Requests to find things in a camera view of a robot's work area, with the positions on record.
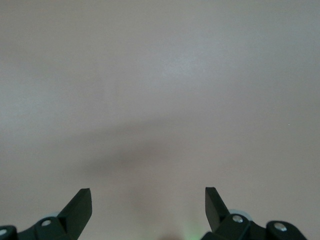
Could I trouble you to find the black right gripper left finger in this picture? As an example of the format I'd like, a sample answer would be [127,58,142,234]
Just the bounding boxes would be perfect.
[0,188,93,240]

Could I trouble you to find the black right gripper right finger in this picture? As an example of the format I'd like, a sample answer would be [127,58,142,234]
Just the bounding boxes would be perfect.
[199,186,308,240]

